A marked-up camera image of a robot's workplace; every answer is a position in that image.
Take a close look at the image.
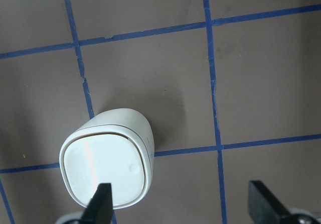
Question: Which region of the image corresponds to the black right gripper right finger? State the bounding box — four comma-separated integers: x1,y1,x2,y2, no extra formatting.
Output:
248,180,299,224

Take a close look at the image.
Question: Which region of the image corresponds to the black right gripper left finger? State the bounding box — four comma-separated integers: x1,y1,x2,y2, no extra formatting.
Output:
80,183,113,224

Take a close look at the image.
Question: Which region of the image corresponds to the white trash can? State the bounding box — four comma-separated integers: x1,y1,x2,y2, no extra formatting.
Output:
59,108,155,209

